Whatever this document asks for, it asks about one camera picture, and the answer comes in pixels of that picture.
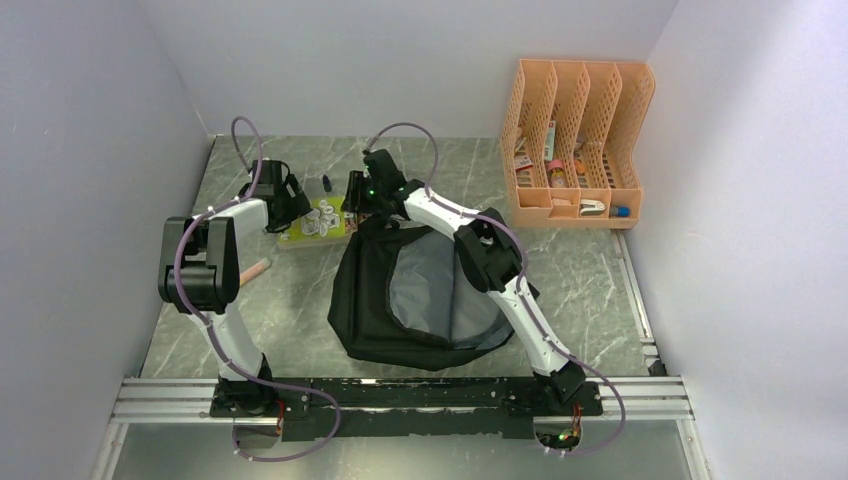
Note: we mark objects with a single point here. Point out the pink yellow highlighter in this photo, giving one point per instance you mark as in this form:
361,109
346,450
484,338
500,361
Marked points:
254,271

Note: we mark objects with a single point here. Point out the black student backpack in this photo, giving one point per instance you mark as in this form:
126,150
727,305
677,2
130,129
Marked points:
400,297

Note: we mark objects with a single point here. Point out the pink bottle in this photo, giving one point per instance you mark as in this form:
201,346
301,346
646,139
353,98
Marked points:
556,174

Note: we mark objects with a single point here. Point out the grey blue sharpener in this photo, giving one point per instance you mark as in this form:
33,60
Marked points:
619,211

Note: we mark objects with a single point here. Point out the white stapler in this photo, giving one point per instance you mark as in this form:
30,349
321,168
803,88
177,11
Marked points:
591,208

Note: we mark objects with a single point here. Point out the tall white green box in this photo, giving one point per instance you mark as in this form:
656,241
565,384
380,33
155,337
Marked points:
549,142

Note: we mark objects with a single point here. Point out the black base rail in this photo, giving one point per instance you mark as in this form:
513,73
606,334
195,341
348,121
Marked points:
310,409

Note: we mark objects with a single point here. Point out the white red staples box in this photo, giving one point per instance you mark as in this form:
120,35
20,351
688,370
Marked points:
522,162

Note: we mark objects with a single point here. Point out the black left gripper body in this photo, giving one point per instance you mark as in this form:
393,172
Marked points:
293,207

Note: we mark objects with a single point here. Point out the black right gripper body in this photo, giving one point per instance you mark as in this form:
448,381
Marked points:
363,196

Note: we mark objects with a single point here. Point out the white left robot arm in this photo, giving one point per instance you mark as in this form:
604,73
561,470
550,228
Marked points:
199,270

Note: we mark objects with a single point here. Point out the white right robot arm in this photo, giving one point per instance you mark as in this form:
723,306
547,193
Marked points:
493,264

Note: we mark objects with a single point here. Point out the orange plastic desk organizer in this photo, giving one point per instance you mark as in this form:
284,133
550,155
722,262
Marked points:
599,108

